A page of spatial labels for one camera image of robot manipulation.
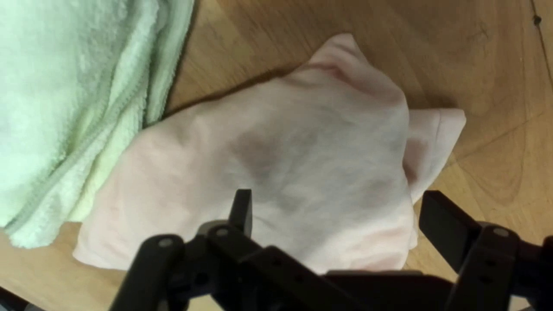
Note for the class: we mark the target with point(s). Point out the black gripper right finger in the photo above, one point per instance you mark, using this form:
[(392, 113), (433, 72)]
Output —
[(493, 263)]

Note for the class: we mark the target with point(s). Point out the light green towel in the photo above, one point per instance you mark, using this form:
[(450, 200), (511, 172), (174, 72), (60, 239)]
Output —
[(79, 82)]

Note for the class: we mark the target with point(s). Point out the pink cloth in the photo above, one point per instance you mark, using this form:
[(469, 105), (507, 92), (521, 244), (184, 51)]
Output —
[(333, 155)]

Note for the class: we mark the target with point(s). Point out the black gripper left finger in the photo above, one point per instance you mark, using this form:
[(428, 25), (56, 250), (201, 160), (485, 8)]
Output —
[(227, 265)]

